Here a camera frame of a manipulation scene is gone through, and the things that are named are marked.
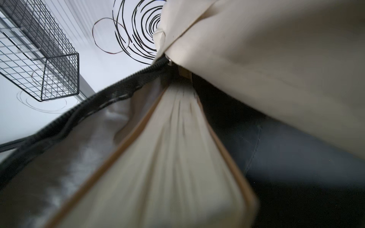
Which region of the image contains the brown black scroll book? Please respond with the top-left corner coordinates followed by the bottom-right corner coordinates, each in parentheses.
top-left (47, 81), bottom-right (258, 228)

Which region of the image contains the cream canvas backpack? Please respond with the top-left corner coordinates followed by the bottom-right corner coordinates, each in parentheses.
top-left (1, 1), bottom-right (365, 228)

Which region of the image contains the black wire basket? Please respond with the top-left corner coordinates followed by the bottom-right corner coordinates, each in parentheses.
top-left (1, 0), bottom-right (79, 102)

